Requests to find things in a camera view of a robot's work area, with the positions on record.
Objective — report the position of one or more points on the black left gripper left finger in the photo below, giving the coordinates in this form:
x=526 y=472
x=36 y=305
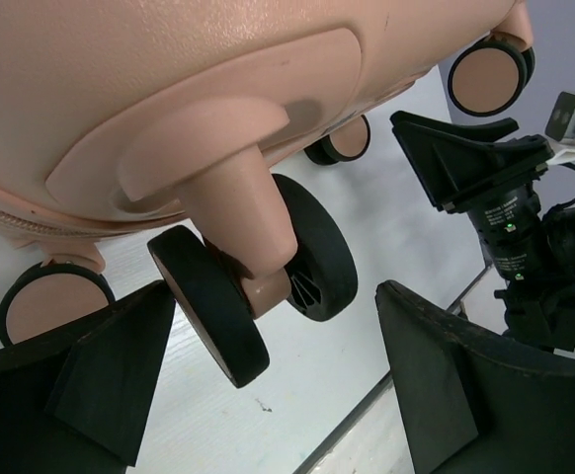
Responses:
x=76 y=399

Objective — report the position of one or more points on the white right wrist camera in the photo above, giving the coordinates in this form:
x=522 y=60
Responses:
x=560 y=129

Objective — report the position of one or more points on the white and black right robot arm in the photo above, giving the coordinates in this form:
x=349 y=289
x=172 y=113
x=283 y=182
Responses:
x=534 y=252

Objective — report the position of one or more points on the pink hard-shell suitcase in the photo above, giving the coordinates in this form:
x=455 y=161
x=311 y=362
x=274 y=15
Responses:
x=121 y=116

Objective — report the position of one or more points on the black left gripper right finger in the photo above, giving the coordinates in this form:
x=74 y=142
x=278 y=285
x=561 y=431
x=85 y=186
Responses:
x=472 y=401

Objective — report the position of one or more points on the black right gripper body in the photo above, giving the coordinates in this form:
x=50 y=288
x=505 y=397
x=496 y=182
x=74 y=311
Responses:
x=461 y=166

